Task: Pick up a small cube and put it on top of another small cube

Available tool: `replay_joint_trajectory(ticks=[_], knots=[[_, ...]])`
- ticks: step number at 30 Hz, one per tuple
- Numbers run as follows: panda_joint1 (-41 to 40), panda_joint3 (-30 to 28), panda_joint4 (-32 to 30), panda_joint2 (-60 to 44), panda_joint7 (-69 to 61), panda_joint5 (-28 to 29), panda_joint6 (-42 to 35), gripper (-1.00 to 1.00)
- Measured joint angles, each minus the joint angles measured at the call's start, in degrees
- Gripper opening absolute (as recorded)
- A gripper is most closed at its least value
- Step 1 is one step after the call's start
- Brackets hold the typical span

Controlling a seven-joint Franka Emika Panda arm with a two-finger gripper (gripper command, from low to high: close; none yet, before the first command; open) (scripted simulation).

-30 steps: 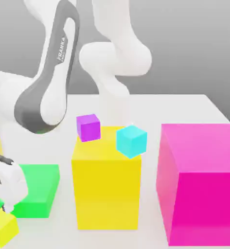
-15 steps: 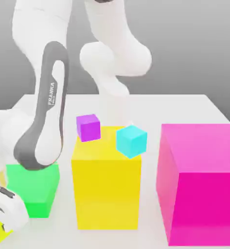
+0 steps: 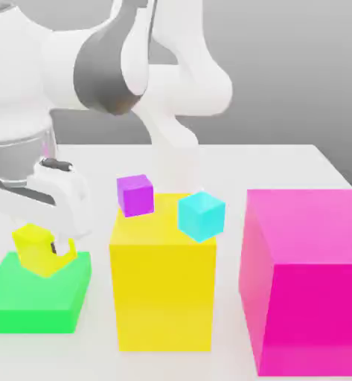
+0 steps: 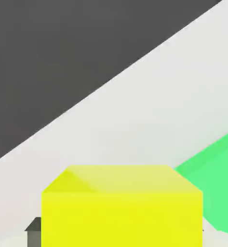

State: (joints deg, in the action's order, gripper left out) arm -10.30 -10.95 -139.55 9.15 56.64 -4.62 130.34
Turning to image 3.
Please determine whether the small cyan cube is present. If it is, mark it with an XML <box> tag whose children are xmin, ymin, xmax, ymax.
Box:
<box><xmin>177</xmin><ymin>190</ymin><xmax>226</xmax><ymax>244</ymax></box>

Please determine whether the large magenta box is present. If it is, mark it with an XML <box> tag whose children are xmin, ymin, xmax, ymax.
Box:
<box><xmin>238</xmin><ymin>188</ymin><xmax>352</xmax><ymax>378</ymax></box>

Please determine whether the large yellow box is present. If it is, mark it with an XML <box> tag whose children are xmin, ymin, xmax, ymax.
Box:
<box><xmin>109</xmin><ymin>192</ymin><xmax>218</xmax><ymax>353</ymax></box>

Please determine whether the small yellow cube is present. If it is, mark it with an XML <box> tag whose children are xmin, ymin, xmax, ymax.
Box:
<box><xmin>11</xmin><ymin>222</ymin><xmax>79</xmax><ymax>278</ymax></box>

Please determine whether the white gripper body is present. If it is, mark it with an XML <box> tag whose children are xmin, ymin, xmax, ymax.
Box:
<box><xmin>0</xmin><ymin>170</ymin><xmax>92</xmax><ymax>243</ymax></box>

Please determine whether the large green box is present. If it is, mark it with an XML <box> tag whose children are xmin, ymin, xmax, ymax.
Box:
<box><xmin>0</xmin><ymin>251</ymin><xmax>92</xmax><ymax>335</ymax></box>

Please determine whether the small purple cube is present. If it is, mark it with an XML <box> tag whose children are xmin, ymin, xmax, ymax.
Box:
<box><xmin>116</xmin><ymin>173</ymin><xmax>156</xmax><ymax>219</ymax></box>

